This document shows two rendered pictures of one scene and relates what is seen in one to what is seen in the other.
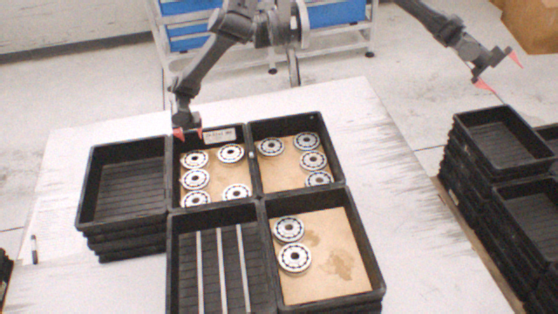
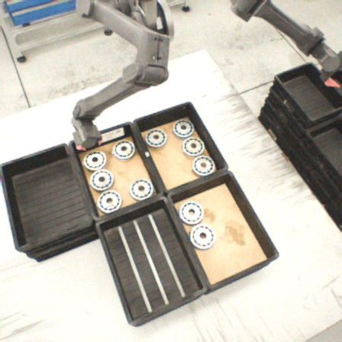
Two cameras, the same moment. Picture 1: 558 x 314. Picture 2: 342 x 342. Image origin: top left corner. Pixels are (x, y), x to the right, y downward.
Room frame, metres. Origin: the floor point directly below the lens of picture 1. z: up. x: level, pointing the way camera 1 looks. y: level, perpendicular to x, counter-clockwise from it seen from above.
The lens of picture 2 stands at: (0.45, 0.22, 2.13)
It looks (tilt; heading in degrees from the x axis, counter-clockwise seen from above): 63 degrees down; 340
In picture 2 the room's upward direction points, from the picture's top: 2 degrees clockwise
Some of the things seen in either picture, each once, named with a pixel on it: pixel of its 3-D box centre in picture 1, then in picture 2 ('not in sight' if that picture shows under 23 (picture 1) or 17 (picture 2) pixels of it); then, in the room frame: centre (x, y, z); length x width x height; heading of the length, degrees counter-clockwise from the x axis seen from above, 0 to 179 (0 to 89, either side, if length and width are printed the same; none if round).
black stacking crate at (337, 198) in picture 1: (316, 251); (218, 229); (0.74, -0.11, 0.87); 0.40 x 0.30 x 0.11; 5
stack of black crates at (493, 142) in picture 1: (489, 167); (298, 111); (1.46, -1.08, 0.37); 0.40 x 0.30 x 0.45; 7
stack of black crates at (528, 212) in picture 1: (536, 238); (332, 161); (1.06, -1.13, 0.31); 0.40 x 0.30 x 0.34; 7
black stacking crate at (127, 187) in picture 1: (131, 187); (48, 198); (1.09, 0.53, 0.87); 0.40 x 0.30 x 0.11; 5
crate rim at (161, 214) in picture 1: (126, 178); (44, 193); (1.09, 0.53, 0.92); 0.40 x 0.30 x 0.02; 5
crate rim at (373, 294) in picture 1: (316, 242); (220, 225); (0.74, -0.11, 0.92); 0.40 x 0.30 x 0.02; 5
